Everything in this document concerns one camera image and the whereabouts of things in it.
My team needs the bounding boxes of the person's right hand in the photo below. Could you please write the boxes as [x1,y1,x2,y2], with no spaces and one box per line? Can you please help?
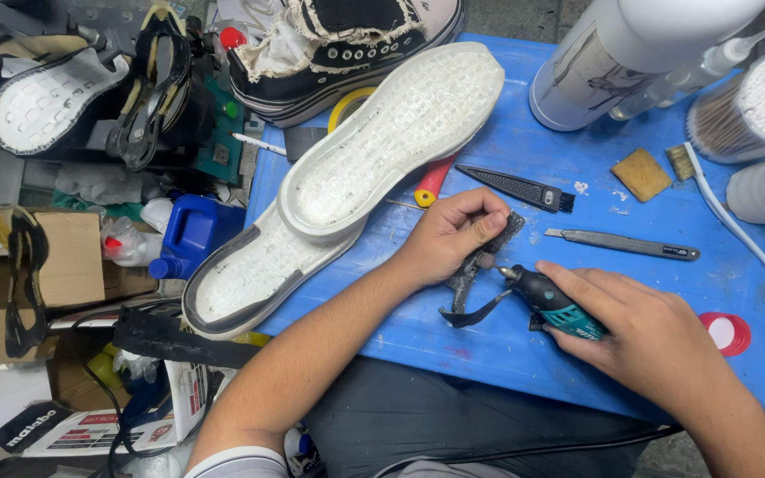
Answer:
[534,259,697,401]

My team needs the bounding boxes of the person's left hand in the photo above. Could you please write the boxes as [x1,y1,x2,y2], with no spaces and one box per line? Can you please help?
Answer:
[392,187,513,290]

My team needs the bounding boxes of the black rubber sole strip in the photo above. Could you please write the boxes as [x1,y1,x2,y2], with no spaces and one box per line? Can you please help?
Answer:
[438,210,527,330]

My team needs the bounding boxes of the black teal rotary tool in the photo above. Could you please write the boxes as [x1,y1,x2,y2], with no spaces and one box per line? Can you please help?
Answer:
[494,263,610,341]

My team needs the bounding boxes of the small black brush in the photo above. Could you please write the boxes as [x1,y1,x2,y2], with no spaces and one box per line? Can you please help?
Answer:
[455,163,576,215]

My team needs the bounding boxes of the red plastic lid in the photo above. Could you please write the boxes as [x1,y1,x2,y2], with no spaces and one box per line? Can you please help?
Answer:
[699,311,753,358]

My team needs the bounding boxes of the grey utility knife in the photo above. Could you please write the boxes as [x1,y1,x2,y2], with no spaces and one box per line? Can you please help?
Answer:
[544,227,701,262]

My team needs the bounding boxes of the white shoe sole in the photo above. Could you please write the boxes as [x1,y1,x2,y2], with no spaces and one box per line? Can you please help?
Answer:
[277,42,507,246]

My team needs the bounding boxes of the white toothbrush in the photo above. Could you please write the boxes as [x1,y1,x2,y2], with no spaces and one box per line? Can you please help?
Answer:
[665,141,765,275]

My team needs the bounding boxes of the yellow sponge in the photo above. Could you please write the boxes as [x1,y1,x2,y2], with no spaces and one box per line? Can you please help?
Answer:
[610,146,673,203]

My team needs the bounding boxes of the yellow tape roll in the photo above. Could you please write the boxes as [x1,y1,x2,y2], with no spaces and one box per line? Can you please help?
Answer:
[327,86,379,134]

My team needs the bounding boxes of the person's dark trousers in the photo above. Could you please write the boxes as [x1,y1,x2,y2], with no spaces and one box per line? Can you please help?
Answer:
[304,355,684,478]

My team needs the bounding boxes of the black canvas platform sneaker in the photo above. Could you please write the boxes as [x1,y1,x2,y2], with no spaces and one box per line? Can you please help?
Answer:
[226,0,467,129]

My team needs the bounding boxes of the white sole with black rim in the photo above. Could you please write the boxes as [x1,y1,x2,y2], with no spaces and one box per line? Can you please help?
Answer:
[181,198,368,341]

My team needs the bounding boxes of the white pen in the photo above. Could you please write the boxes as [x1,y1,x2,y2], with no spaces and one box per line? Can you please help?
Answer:
[231,132,288,158]

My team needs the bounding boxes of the large white spray can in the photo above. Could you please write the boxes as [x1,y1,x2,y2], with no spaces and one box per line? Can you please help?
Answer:
[528,0,765,133]

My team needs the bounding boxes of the green control panel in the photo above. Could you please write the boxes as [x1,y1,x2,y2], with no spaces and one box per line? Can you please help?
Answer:
[194,76,246,186]

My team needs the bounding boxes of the blue plastic jug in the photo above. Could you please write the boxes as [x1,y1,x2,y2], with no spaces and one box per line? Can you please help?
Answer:
[148,193,248,281]

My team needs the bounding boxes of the tub of cotton swabs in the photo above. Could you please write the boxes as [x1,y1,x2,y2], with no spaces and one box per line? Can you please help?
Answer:
[685,46,765,166]

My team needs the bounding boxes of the clear squeeze bottle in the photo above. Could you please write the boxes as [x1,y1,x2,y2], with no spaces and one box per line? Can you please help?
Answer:
[607,27,765,122]

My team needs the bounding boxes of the black shoe press machine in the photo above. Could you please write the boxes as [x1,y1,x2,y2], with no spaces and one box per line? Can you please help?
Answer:
[0,0,245,185]

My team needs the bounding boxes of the black rubber band strip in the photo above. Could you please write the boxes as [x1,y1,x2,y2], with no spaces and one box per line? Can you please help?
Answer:
[112,306,262,370]

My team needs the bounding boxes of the clear bottle with red cap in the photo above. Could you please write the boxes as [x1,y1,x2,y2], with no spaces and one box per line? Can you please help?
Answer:
[100,218,165,268]

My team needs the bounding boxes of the black rubber sole rim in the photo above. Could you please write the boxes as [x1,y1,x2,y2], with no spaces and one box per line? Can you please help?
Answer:
[104,5,193,171]
[4,206,50,360]

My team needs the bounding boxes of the brown cardboard box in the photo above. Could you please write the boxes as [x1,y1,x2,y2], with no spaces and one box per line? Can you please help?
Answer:
[0,208,159,365]

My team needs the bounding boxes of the white printed carton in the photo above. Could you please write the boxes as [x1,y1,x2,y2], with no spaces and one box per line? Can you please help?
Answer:
[0,360,209,459]

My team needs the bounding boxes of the white sole with grey rim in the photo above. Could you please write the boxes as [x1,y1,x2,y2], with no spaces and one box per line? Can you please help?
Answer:
[0,46,131,158]

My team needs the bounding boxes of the red handled tool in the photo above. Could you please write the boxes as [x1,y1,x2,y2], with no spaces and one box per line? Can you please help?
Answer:
[413,153,460,208]

